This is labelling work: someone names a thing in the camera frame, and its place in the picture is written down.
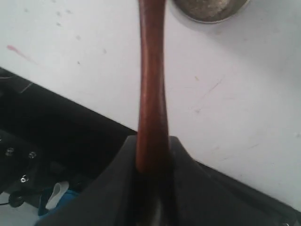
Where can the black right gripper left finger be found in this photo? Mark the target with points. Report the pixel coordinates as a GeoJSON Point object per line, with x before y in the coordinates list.
{"type": "Point", "coordinates": [108, 201]}

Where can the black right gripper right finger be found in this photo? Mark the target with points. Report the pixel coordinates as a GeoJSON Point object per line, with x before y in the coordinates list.
{"type": "Point", "coordinates": [203, 196]}

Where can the brown wooden spoon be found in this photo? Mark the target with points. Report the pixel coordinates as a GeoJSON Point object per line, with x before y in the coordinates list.
{"type": "Point", "coordinates": [152, 152]}

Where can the steel bowl of rice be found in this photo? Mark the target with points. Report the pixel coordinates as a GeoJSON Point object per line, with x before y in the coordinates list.
{"type": "Point", "coordinates": [210, 11]}

